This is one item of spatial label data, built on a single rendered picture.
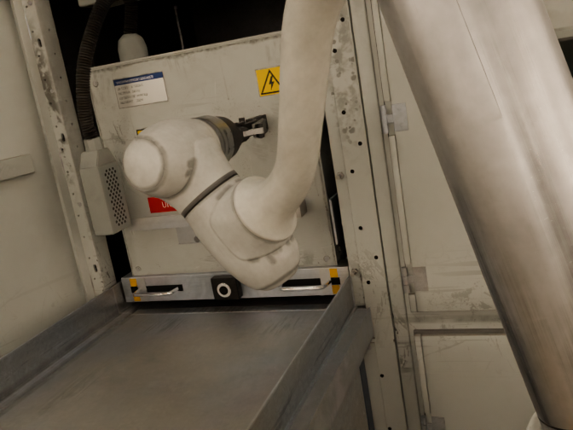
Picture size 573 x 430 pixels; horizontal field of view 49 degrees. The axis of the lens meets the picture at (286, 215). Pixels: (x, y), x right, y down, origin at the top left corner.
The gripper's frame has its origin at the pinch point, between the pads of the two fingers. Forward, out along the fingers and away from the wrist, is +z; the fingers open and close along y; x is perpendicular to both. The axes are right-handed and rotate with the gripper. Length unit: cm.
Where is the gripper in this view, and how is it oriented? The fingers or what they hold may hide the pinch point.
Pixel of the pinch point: (257, 124)
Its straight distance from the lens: 123.2
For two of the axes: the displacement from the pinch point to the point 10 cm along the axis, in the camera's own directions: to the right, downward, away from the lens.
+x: -1.7, -9.6, -2.2
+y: 9.3, -0.8, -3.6
